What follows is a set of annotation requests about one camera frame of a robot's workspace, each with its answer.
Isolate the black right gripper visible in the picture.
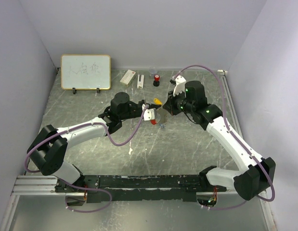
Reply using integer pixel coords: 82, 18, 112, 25
163, 88, 194, 116

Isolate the clear plastic cup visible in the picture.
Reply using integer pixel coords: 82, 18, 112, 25
149, 67, 158, 77

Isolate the green white staples box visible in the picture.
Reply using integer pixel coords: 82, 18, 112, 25
120, 70, 136, 87

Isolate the white stapler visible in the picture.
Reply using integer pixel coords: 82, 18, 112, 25
137, 74, 144, 89

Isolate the aluminium rail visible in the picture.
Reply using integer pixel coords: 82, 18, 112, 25
13, 176, 236, 203
217, 70, 243, 139

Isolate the yellow key tag with key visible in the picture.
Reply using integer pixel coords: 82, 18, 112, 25
153, 98, 163, 105

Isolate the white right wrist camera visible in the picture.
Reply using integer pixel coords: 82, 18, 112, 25
170, 75, 186, 97

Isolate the metal key organizer red handle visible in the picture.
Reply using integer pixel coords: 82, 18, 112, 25
150, 107, 168, 125

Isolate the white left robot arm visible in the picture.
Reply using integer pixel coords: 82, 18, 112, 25
26, 92, 161, 192

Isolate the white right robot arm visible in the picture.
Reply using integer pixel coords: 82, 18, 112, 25
163, 76, 276, 201

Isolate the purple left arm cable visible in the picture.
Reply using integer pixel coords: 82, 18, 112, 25
24, 104, 149, 213

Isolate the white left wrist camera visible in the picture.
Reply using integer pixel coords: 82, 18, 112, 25
143, 108, 156, 121

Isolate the aluminium front rail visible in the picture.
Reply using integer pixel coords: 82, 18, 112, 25
13, 176, 236, 203

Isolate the white board yellow frame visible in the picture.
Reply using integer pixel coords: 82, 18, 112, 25
61, 54, 111, 90

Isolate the red black stamp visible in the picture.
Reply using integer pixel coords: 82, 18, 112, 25
153, 74, 160, 87

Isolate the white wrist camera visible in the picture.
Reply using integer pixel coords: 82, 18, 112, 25
143, 108, 156, 121
170, 75, 186, 97

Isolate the aluminium right side rail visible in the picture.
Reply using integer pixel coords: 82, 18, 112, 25
217, 70, 243, 139

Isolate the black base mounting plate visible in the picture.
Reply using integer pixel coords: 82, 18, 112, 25
54, 174, 228, 204

